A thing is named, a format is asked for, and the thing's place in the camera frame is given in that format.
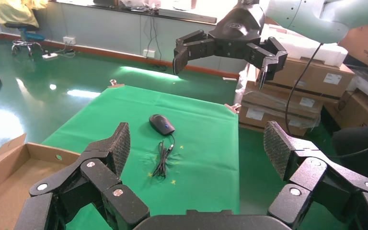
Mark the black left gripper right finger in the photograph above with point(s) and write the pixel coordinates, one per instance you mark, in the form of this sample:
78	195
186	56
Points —
311	177

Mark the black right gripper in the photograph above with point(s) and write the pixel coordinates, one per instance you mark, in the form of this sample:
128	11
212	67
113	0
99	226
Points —
238	28

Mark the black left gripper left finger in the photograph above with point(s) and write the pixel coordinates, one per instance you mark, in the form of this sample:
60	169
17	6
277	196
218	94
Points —
107	177

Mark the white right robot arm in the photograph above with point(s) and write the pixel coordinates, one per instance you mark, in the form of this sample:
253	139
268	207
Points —
314	16

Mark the open brown cardboard box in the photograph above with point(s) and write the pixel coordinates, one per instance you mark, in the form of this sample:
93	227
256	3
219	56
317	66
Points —
0	184

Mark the person leg black trousers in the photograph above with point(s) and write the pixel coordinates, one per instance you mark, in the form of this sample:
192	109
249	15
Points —
358	149

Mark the metal binder clip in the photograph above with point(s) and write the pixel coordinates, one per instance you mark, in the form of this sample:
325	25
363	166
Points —
115	84
233	108

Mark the flat labelled cardboard carton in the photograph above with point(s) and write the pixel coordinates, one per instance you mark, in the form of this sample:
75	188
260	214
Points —
276	98
314	76
266	119

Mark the white foam block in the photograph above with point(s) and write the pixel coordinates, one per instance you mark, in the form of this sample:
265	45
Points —
307	47

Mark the green table cloth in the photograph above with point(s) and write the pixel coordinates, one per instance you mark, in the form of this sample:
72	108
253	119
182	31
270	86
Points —
203	158

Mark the white power strip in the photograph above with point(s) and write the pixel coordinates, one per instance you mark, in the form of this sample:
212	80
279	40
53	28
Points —
49	56

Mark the blue office chair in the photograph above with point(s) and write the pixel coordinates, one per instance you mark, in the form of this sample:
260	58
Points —
28	35

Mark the white wall socket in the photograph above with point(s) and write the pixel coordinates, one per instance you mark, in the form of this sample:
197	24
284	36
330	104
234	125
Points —
149	53
69	40

